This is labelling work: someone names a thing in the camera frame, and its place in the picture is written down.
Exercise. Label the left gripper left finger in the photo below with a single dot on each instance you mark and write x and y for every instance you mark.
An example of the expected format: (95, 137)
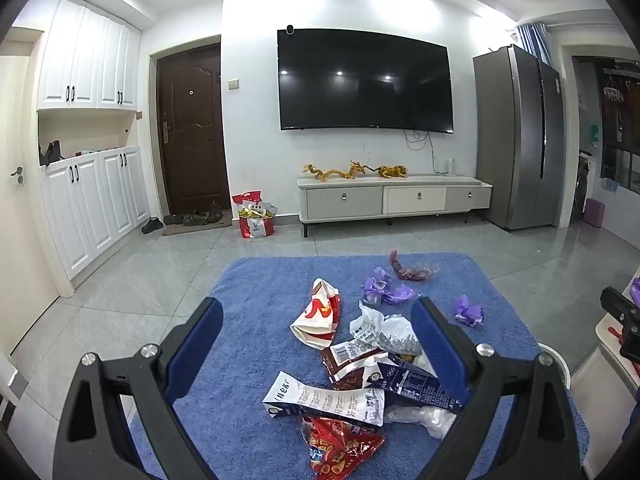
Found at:
(94, 440)

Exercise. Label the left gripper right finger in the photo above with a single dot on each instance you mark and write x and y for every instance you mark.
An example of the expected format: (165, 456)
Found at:
(539, 440)

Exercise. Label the clear plastic bag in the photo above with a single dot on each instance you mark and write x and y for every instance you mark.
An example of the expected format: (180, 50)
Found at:
(436, 421)

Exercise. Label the navy blue milk carton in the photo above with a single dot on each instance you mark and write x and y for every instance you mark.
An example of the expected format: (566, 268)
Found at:
(408, 382)

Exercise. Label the white printed plastic bag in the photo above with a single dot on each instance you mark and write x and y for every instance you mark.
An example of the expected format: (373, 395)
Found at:
(392, 333)

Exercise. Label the red clear plastic wrapper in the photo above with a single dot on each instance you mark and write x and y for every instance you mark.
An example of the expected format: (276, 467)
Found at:
(410, 273)

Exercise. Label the red chip bag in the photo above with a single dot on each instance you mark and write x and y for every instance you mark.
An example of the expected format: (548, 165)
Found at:
(337, 448)

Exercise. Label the dark brown snack wrapper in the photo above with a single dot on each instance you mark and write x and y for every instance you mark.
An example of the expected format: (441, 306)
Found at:
(345, 363)

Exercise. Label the purple wrapper pair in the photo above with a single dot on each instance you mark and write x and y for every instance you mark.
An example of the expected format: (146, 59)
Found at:
(379, 289)

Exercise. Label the white milk carton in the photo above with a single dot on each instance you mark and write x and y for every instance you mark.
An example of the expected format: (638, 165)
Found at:
(289, 396)

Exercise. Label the white red paper bag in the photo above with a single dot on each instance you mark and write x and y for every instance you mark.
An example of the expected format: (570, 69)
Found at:
(316, 326)

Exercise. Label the purple stool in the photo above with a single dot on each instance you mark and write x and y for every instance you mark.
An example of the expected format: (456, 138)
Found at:
(594, 212)

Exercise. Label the cream interior door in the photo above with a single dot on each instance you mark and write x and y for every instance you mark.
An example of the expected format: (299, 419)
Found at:
(28, 273)

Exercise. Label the blue fluffy rug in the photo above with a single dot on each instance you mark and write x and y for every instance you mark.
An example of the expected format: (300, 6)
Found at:
(223, 412)

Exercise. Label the grey double-door refrigerator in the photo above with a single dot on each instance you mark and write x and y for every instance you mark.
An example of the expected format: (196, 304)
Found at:
(520, 137)

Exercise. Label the golden tiger figurine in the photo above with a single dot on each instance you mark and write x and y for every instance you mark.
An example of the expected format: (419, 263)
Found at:
(388, 172)

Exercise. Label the door mat with shoes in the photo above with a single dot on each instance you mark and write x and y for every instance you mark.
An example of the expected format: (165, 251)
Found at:
(212, 217)

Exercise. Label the red and white gift bag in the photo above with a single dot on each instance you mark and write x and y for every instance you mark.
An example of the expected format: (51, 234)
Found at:
(255, 215)

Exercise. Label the blue striped curtain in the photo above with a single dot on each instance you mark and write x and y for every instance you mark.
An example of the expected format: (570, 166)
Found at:
(533, 39)

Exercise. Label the dark brown entrance door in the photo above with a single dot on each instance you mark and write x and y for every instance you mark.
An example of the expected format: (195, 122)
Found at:
(189, 119)

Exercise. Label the golden dragon figurine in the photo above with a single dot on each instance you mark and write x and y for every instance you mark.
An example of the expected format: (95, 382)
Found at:
(355, 168)

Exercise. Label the black bag on shelf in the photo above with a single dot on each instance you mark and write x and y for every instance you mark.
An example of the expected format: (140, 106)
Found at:
(51, 154)

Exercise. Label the white TV cabinet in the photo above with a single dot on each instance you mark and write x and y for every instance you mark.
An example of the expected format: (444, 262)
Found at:
(375, 198)

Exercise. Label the black wall television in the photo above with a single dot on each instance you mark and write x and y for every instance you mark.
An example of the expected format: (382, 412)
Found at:
(341, 78)

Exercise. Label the white upper wall cabinet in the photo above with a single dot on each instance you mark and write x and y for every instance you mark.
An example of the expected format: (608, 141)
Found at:
(90, 60)

